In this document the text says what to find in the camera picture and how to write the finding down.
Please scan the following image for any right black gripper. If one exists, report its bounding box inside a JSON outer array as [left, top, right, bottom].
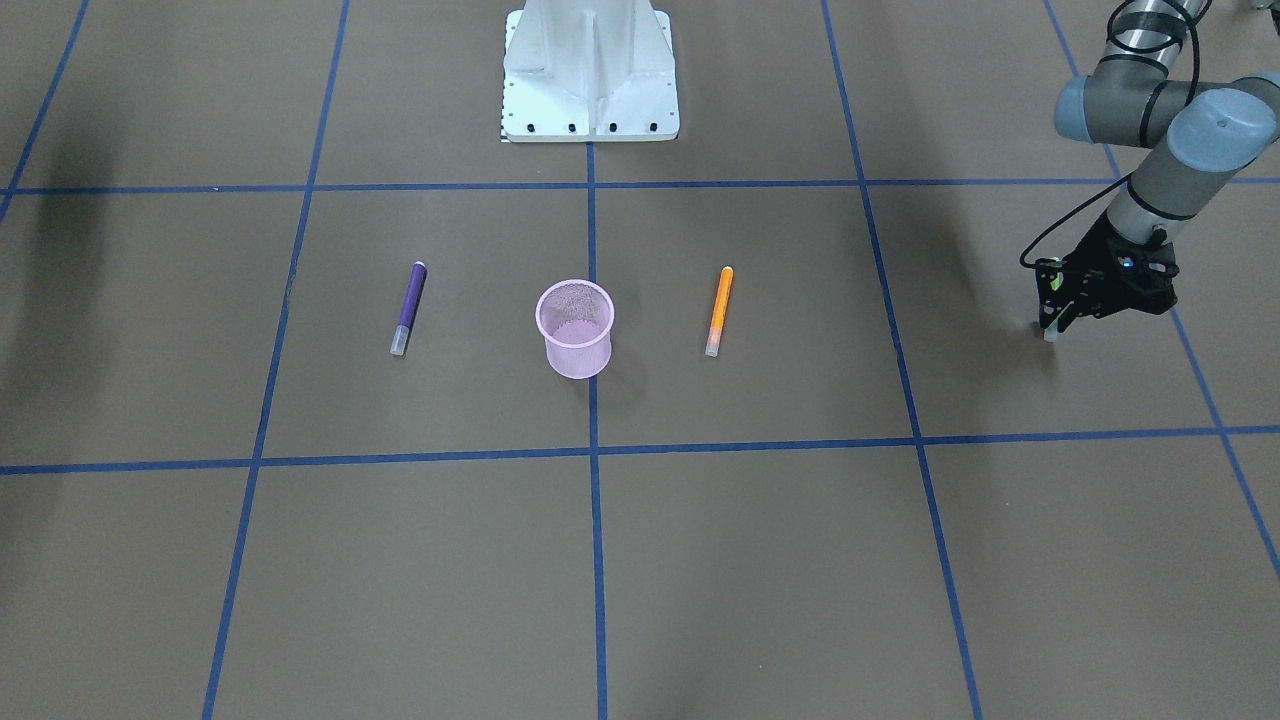
[[1036, 214, 1180, 336]]

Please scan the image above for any orange highlighter pen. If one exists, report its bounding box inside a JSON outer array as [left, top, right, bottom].
[[704, 265, 735, 357]]

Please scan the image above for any purple highlighter pen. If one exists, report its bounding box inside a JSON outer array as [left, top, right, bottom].
[[389, 260, 428, 357]]

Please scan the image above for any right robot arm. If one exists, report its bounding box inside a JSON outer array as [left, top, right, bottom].
[[1019, 1, 1279, 342]]

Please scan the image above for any pink mesh pen holder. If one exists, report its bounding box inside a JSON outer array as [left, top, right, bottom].
[[534, 279, 616, 380]]

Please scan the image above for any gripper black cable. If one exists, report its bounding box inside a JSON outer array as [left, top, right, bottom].
[[1019, 170, 1137, 272]]

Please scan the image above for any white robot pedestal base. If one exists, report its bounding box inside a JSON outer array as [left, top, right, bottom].
[[500, 1, 681, 143]]

